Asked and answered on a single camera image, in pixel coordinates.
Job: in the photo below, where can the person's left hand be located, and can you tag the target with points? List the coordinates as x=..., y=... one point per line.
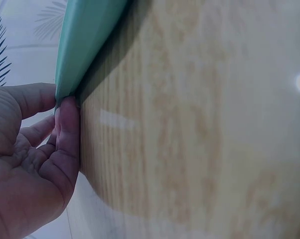
x=20, y=184

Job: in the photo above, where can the person's left thumb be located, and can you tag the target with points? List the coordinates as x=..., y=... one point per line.
x=33, y=98

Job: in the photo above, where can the person's left fingers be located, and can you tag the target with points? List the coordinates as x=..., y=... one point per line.
x=65, y=134

